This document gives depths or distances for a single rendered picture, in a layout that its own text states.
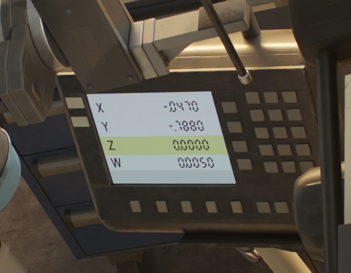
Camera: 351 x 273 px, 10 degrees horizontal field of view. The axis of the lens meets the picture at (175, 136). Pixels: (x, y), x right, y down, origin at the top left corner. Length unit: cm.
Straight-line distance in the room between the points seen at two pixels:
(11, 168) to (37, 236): 221
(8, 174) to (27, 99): 19
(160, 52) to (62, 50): 8
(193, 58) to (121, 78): 51
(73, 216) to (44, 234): 44
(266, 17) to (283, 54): 104
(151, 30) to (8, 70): 13
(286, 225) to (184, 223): 13
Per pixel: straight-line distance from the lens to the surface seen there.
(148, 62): 171
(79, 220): 360
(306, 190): 143
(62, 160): 349
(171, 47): 171
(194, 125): 224
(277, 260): 244
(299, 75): 215
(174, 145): 227
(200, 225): 232
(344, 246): 115
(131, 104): 227
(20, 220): 409
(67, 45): 169
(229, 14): 168
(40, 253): 401
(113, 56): 170
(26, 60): 166
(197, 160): 227
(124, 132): 229
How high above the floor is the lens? 274
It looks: 42 degrees down
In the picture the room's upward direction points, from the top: 30 degrees counter-clockwise
